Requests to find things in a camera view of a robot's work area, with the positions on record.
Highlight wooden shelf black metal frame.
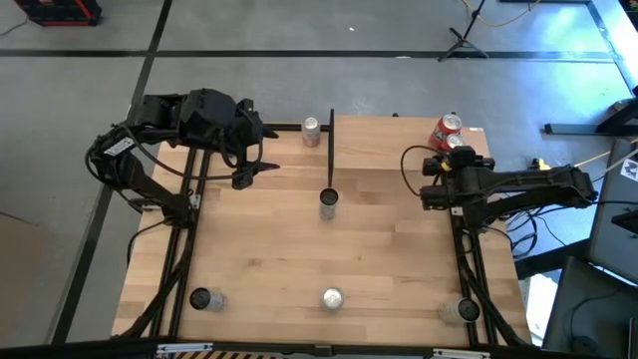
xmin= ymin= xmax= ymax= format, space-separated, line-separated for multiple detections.
xmin=327 ymin=108 xmax=468 ymax=189

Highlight red Fanta soda can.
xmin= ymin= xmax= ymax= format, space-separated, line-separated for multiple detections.
xmin=441 ymin=133 xmax=468 ymax=154
xmin=429 ymin=113 xmax=464 ymax=151

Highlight black aluminium table frame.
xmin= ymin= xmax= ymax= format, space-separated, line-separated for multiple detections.
xmin=0 ymin=112 xmax=549 ymax=359

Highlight black desk foot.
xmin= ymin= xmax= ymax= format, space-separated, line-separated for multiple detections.
xmin=542 ymin=97 xmax=638 ymax=137
xmin=515 ymin=238 xmax=592 ymax=280

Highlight pink white soda can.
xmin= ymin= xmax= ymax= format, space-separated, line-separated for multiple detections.
xmin=320 ymin=286 xmax=346 ymax=313
xmin=300 ymin=116 xmax=322 ymax=149

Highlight slim white can multicolour print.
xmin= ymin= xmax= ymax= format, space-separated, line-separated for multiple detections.
xmin=438 ymin=297 xmax=481 ymax=324

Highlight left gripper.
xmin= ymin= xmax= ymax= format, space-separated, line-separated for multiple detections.
xmin=178 ymin=88 xmax=282 ymax=190

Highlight dark grey box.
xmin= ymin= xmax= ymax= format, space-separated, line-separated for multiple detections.
xmin=541 ymin=256 xmax=638 ymax=359

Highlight slim white can yellow print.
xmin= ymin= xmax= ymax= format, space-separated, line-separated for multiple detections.
xmin=318 ymin=187 xmax=340 ymax=221

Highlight slim white can teal print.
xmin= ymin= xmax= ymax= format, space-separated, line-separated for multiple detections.
xmin=188 ymin=286 xmax=228 ymax=313

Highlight red black crate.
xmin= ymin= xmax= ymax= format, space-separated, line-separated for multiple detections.
xmin=13 ymin=0 xmax=104 ymax=27

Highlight black tripod stand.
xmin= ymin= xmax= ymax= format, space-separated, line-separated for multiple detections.
xmin=437 ymin=0 xmax=490 ymax=64

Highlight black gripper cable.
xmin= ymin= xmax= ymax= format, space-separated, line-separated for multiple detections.
xmin=400 ymin=144 xmax=443 ymax=198
xmin=122 ymin=124 xmax=266 ymax=181

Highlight yellow black hazard tape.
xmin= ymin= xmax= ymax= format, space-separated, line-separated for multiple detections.
xmin=173 ymin=351 xmax=280 ymax=359

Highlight yellow floor cable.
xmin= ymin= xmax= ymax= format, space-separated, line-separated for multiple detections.
xmin=461 ymin=0 xmax=542 ymax=29

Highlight white metal bracket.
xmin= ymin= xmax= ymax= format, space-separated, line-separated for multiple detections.
xmin=432 ymin=348 xmax=492 ymax=359
xmin=157 ymin=342 xmax=214 ymax=354

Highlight black floor cable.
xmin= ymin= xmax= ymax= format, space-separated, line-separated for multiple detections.
xmin=517 ymin=198 xmax=638 ymax=220

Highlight yellow extension cable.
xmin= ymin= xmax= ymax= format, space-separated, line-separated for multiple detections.
xmin=547 ymin=149 xmax=612 ymax=174

